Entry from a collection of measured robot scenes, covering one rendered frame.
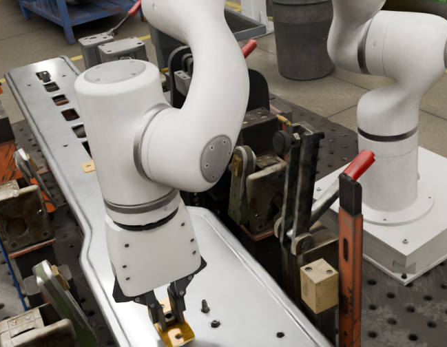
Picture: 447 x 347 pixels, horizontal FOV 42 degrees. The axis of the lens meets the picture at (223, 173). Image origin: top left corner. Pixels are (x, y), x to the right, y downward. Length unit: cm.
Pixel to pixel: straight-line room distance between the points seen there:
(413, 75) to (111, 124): 66
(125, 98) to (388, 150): 74
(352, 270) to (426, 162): 78
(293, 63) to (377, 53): 282
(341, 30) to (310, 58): 282
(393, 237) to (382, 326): 19
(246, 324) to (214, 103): 33
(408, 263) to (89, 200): 63
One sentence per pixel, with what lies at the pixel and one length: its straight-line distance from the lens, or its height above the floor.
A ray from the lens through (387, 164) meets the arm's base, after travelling 122.
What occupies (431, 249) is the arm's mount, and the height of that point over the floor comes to 75.
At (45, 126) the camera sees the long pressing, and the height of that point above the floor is 100.
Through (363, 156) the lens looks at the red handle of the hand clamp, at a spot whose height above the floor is 115.
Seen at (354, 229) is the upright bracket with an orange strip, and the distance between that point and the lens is 67.
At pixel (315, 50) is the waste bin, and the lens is 387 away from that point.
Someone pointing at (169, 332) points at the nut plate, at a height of 101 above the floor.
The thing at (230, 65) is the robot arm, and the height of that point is 135.
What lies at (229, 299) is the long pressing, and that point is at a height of 100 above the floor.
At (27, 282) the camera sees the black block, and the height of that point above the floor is 99.
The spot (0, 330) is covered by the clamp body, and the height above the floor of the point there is 104.
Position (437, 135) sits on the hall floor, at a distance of 328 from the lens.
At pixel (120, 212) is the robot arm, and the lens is 62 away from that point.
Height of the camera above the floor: 155
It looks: 31 degrees down
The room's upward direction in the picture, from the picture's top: 7 degrees counter-clockwise
